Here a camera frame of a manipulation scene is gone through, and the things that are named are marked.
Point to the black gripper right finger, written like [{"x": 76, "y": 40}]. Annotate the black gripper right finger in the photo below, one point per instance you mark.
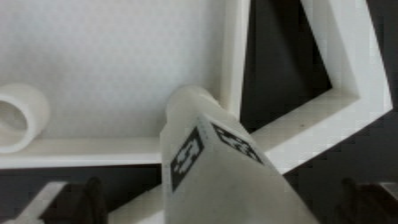
[{"x": 368, "y": 205}]

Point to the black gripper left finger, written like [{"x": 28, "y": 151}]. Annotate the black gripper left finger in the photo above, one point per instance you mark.
[{"x": 66, "y": 204}]

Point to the white desk top panel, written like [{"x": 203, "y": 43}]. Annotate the white desk top panel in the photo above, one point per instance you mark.
[{"x": 107, "y": 52}]

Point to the white right barrier block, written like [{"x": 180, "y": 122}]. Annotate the white right barrier block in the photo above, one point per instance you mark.
[{"x": 345, "y": 37}]

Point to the white front barrier rail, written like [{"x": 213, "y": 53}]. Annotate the white front barrier rail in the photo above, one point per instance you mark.
[{"x": 236, "y": 186}]

